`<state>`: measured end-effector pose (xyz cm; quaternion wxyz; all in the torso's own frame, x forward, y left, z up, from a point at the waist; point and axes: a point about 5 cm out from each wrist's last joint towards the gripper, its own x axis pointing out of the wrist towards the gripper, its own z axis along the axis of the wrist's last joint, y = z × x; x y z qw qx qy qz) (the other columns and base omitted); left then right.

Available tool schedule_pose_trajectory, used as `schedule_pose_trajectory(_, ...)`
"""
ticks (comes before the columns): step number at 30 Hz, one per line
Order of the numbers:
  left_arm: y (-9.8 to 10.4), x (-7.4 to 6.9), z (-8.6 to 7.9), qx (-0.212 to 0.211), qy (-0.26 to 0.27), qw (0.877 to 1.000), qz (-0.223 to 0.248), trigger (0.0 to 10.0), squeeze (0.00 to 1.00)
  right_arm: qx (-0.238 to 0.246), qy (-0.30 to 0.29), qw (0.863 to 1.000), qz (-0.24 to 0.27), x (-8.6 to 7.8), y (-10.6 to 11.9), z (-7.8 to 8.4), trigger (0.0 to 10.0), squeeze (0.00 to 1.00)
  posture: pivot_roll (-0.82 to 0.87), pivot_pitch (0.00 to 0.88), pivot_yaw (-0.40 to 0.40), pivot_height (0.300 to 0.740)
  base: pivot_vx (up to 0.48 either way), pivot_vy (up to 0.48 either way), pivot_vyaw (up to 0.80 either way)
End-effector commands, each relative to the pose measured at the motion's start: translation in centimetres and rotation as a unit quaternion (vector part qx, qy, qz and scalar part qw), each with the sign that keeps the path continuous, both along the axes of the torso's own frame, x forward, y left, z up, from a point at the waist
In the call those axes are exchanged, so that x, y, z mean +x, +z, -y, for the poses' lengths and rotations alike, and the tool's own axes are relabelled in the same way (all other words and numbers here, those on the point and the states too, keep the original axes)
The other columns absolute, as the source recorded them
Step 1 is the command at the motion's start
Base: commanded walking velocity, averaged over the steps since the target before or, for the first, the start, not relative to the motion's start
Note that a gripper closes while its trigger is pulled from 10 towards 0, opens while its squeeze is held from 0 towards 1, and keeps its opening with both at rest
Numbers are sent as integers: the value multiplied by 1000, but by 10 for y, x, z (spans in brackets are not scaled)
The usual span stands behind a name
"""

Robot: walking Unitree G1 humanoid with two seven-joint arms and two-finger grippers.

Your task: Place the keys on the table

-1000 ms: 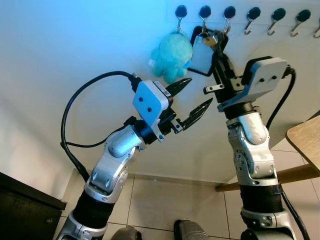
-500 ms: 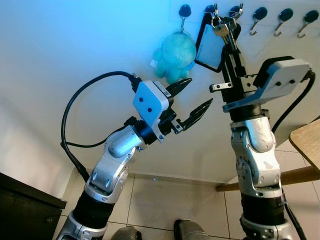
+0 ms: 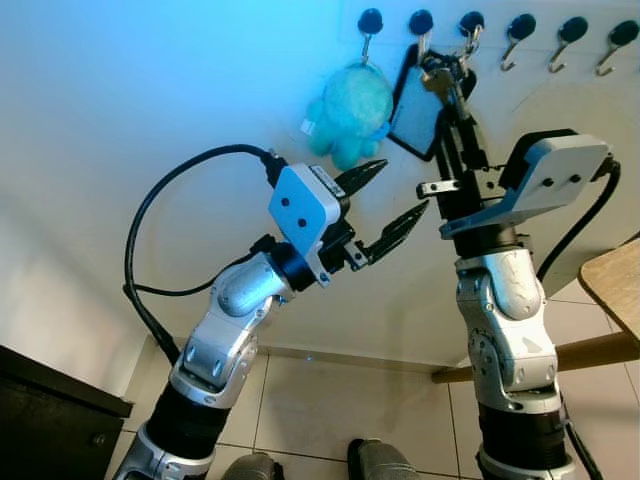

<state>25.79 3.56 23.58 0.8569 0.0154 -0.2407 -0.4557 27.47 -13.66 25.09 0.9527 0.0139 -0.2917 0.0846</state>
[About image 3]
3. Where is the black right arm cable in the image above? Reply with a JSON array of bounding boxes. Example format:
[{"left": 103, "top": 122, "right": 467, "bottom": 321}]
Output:
[{"left": 535, "top": 158, "right": 623, "bottom": 480}]

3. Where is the black cabinet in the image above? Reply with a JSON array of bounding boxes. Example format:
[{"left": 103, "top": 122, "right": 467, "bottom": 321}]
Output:
[{"left": 0, "top": 345, "right": 134, "bottom": 480}]

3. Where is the grey left robot leg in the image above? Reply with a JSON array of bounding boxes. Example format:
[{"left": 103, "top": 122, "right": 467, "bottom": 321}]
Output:
[{"left": 220, "top": 452, "right": 288, "bottom": 480}]

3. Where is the grey robot leg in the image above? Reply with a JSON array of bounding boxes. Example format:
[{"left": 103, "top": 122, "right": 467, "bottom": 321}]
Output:
[
  {"left": 346, "top": 437, "right": 423, "bottom": 480},
  {"left": 220, "top": 452, "right": 288, "bottom": 480}
]

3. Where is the key bunch black card holder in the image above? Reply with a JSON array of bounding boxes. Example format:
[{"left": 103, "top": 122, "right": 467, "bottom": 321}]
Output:
[{"left": 388, "top": 30, "right": 483, "bottom": 161}]

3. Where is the grey right robot leg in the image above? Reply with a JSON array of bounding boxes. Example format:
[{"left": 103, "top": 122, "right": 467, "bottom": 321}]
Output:
[{"left": 346, "top": 437, "right": 423, "bottom": 480}]

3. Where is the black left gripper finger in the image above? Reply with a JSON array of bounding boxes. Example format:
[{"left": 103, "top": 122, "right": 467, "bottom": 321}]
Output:
[
  {"left": 335, "top": 157, "right": 390, "bottom": 199},
  {"left": 360, "top": 199, "right": 432, "bottom": 264}
]

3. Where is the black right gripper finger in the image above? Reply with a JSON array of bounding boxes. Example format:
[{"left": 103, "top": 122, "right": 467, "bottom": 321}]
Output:
[
  {"left": 461, "top": 104, "right": 492, "bottom": 192},
  {"left": 437, "top": 99, "right": 462, "bottom": 190}
]

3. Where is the teal plush octopus keychain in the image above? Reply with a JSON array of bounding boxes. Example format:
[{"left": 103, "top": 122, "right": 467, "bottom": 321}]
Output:
[{"left": 300, "top": 60, "right": 394, "bottom": 171}]

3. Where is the wooden table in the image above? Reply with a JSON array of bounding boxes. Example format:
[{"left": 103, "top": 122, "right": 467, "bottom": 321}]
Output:
[{"left": 432, "top": 236, "right": 640, "bottom": 385}]

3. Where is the black round wall hook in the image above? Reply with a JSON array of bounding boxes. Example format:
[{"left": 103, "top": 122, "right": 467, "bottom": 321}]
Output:
[
  {"left": 408, "top": 9, "right": 435, "bottom": 61},
  {"left": 547, "top": 16, "right": 589, "bottom": 75},
  {"left": 357, "top": 8, "right": 385, "bottom": 63},
  {"left": 458, "top": 10, "right": 486, "bottom": 56},
  {"left": 596, "top": 20, "right": 640, "bottom": 78},
  {"left": 500, "top": 13, "right": 537, "bottom": 73}
]

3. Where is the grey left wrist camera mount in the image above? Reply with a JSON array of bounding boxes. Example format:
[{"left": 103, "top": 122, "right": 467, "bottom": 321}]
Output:
[{"left": 267, "top": 163, "right": 351, "bottom": 286}]

